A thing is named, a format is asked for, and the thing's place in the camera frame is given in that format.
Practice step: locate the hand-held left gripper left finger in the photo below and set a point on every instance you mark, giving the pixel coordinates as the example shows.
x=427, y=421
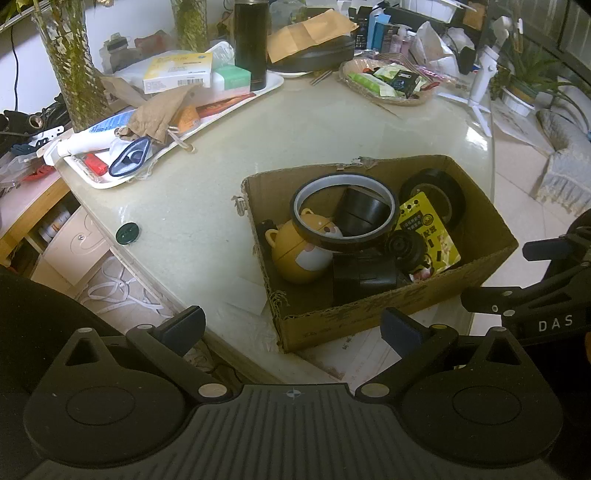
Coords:
x=184, y=326

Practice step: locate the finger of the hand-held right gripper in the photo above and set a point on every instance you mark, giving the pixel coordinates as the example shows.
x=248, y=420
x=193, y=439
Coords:
x=489, y=299
x=549, y=250

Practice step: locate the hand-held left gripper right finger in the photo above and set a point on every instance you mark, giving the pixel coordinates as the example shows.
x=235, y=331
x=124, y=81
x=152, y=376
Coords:
x=400, y=331

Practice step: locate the brown cardboard box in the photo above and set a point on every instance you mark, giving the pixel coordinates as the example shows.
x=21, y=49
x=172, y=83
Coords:
x=378, y=318

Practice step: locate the black block adapter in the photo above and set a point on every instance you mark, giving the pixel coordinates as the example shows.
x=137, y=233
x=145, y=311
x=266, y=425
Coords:
x=364, y=281

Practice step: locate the small black knob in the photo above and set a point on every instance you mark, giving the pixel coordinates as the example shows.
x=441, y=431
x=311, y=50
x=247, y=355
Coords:
x=406, y=249

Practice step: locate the brown bear-shaped case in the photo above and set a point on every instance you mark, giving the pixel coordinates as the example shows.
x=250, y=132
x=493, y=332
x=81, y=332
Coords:
x=300, y=263

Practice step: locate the wide black tape roll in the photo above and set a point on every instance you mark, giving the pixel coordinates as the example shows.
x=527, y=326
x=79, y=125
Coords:
x=443, y=184

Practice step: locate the black cylinder with grey face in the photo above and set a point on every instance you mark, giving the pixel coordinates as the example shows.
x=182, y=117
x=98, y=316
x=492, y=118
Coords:
x=362, y=210

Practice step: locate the yellow and black packet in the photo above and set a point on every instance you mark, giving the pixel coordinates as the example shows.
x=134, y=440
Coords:
x=429, y=230

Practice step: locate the grey fringed cushion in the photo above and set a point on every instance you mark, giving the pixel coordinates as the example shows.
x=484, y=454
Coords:
x=565, y=157

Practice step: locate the dark green bottle cap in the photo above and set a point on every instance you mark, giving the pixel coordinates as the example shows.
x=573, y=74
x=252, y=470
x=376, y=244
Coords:
x=127, y=233

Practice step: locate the white cabinet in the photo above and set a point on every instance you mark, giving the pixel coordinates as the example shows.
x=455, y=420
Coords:
x=74, y=244

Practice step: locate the white plastic tray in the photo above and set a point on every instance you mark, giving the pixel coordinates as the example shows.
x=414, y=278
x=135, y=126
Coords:
x=106, y=182

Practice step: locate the potted green plant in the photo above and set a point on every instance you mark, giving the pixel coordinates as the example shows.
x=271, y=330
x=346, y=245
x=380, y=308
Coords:
x=526, y=83

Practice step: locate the blue and white mask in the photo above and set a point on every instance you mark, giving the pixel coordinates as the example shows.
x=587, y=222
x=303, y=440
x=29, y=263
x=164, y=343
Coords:
x=129, y=157

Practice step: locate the white gimbal tripod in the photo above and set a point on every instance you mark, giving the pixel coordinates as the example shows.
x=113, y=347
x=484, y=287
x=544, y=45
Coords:
x=480, y=78

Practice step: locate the small red item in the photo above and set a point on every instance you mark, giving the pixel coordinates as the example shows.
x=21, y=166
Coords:
x=96, y=164

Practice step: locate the wooden side table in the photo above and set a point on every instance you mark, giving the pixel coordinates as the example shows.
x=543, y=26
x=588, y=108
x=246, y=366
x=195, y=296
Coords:
x=27, y=203

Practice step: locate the orange packet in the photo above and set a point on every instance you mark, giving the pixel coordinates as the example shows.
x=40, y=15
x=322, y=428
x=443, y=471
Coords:
x=189, y=119

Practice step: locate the white and blue tube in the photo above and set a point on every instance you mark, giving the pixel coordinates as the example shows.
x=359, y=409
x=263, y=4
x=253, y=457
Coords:
x=92, y=136

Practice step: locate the black packet with blue print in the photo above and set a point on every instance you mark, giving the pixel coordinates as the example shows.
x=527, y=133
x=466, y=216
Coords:
x=402, y=83

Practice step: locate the red packet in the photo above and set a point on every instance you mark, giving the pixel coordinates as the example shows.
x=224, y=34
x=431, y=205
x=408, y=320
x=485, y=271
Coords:
x=226, y=102

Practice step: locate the white plastic bag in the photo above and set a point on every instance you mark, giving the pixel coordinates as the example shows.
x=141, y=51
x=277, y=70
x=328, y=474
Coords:
x=431, y=48

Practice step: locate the green wet wipes pack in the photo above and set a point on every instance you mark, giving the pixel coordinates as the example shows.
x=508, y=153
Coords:
x=369, y=85

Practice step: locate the green tissue pack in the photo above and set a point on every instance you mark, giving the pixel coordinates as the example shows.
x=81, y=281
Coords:
x=233, y=77

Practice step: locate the yellow and white box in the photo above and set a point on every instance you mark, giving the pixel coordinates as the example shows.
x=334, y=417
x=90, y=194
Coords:
x=178, y=71

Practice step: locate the pink bottle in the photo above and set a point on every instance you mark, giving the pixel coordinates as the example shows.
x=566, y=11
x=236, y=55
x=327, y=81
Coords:
x=400, y=41

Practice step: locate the glass vase with green stems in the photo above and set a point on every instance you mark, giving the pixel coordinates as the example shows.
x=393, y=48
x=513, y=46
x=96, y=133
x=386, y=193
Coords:
x=189, y=25
x=74, y=74

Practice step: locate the tall blue box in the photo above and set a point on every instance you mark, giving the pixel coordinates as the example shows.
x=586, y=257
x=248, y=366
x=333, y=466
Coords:
x=377, y=30

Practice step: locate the black zip case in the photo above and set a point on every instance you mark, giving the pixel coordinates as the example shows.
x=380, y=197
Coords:
x=318, y=57

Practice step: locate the black thermos bottle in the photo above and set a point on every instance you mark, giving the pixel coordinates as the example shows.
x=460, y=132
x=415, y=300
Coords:
x=251, y=46

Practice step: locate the brown paper envelope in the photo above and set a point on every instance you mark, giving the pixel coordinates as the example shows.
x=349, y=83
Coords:
x=309, y=32

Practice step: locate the black camera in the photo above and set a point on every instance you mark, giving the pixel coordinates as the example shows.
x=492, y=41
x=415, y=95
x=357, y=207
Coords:
x=34, y=121

